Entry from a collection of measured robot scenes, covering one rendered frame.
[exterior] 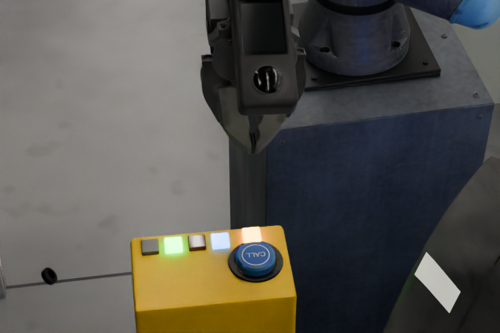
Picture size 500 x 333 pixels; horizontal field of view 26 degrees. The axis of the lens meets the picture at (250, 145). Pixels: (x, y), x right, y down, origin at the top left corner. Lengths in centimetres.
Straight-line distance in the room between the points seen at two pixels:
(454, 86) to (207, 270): 50
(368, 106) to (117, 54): 181
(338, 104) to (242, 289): 40
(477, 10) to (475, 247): 67
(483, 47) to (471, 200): 223
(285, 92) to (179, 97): 214
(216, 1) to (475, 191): 35
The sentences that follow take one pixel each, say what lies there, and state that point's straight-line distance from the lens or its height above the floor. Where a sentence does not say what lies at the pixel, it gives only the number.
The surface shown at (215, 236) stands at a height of 108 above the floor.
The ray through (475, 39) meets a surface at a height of 23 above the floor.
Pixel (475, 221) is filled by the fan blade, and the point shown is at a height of 144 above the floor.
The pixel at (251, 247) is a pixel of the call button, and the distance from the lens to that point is 110.
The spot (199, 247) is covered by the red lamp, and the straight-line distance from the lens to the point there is 111.
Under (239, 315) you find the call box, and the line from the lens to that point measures 108.
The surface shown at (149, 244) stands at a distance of 111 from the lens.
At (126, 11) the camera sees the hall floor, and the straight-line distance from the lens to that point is 331.
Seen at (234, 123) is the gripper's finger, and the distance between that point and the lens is 96.
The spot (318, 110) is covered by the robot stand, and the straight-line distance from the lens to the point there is 138.
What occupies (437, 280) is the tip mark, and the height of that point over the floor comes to 144.
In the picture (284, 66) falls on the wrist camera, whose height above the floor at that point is 137.
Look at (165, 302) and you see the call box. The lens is 107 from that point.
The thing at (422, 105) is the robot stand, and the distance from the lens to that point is 141.
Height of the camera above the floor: 190
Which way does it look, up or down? 42 degrees down
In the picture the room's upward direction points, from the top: straight up
